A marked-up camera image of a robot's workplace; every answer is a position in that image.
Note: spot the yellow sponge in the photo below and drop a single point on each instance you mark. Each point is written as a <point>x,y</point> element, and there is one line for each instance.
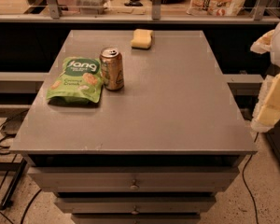
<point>142,39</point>

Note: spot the printed snack bag background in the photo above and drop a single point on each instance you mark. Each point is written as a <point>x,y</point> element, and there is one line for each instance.
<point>216,0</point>

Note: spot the drawer knob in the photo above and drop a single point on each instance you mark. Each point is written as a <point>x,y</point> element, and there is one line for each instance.
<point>134,185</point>
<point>135,211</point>

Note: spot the gold soda can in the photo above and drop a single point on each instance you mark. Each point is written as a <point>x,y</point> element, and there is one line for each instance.
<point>112,68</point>

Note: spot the green snack bag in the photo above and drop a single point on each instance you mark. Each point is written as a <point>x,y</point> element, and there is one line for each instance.
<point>79,82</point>

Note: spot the top drawer knob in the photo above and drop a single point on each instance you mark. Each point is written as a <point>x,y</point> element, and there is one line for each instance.
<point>134,185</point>

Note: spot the grey metal shelf rail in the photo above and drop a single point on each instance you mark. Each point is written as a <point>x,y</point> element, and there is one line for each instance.
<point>132,11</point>

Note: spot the grey drawer cabinet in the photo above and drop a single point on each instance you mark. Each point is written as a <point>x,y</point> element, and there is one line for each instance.
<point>174,127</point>

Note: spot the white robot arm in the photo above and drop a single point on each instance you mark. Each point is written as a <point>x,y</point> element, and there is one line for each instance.
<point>269,42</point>

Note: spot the black metal stand leg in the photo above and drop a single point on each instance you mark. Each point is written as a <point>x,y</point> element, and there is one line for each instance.
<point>17,169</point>

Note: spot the lower drawer knob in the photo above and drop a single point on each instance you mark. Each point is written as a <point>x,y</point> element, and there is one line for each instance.
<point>135,211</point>

